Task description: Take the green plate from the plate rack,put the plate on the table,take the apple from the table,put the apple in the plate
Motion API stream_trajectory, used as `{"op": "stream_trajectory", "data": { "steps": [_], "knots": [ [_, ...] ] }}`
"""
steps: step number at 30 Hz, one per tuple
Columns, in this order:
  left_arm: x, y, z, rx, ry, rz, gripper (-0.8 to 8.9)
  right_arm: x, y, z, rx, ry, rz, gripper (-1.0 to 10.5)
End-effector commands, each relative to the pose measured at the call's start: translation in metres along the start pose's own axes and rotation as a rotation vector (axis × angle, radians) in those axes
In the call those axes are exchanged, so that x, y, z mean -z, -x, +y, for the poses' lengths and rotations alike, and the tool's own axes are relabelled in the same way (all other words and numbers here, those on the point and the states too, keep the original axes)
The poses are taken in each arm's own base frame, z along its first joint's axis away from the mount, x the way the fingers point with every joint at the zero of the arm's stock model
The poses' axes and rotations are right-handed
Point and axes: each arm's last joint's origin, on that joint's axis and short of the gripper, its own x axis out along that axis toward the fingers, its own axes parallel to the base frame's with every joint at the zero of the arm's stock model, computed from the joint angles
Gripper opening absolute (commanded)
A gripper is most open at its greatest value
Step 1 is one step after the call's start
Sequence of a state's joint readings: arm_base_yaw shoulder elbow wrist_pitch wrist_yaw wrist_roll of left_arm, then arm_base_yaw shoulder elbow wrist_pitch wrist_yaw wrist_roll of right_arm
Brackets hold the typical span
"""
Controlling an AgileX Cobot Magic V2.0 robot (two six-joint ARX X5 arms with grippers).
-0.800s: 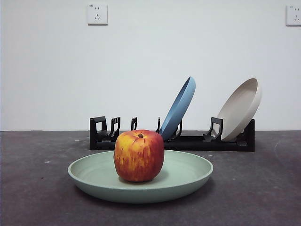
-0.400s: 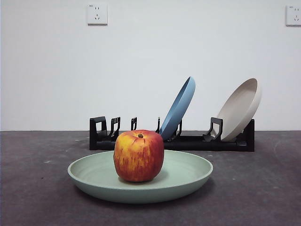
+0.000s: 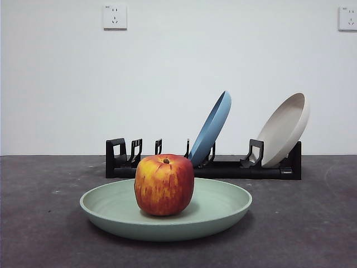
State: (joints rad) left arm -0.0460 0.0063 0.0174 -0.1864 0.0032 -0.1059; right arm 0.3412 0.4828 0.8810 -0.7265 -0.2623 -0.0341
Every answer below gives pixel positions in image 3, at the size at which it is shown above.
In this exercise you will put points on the red yellow apple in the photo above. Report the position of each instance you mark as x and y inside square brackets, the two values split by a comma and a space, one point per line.
[164, 187]

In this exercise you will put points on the black plate rack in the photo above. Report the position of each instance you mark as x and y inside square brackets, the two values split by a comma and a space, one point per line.
[228, 171]

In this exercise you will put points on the green plate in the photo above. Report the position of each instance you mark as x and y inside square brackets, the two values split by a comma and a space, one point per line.
[111, 220]

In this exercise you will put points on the blue plate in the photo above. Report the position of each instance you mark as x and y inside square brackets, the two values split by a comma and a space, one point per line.
[212, 131]

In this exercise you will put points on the white wall socket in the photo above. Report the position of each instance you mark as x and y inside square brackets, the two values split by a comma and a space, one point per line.
[115, 16]
[348, 18]

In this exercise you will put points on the beige plate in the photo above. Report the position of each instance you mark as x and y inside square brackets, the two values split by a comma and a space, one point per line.
[283, 131]

